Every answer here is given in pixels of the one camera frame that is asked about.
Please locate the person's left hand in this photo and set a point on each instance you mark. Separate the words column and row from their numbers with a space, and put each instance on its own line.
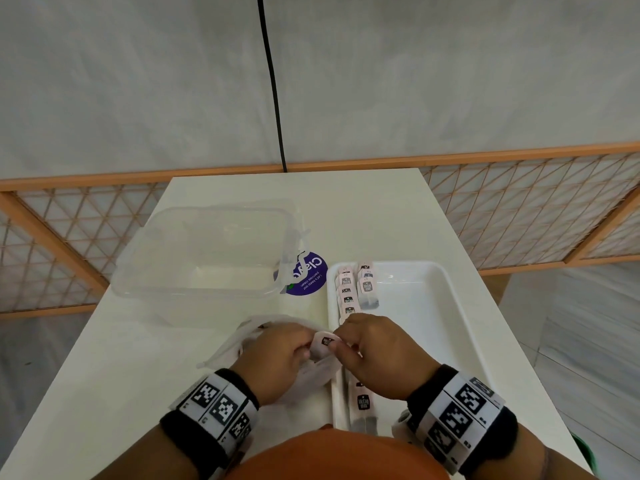
column 272, row 362

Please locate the person's right hand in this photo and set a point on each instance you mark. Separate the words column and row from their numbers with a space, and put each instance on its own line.
column 387, row 357

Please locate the person's left thumb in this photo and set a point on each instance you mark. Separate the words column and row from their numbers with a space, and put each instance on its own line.
column 304, row 344

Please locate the person's right thumb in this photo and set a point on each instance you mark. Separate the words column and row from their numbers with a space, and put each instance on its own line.
column 346, row 353

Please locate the pink sachet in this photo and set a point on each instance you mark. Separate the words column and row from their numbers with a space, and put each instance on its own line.
column 324, row 342

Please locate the person's left forearm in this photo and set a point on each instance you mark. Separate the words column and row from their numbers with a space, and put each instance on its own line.
column 150, row 457

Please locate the person's right forearm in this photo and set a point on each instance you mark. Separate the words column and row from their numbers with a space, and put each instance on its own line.
column 530, row 457

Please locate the row of pink packets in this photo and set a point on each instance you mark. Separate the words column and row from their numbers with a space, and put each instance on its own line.
column 367, row 289

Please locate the purple round label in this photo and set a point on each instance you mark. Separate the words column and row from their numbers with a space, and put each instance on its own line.
column 309, row 274

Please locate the white plastic tray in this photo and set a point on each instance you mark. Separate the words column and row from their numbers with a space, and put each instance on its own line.
column 425, row 324

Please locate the black wristband with markers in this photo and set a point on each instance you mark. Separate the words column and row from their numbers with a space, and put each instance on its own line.
column 462, row 409
column 220, row 404

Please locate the orange shirt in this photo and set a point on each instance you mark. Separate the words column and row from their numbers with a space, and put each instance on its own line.
column 345, row 457

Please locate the clear plastic container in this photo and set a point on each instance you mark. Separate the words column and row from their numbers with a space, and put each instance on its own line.
column 210, row 254

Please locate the wooden lattice screen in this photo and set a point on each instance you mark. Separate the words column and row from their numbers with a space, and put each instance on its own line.
column 540, row 209

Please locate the green object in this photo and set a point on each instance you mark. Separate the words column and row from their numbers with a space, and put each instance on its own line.
column 585, row 452

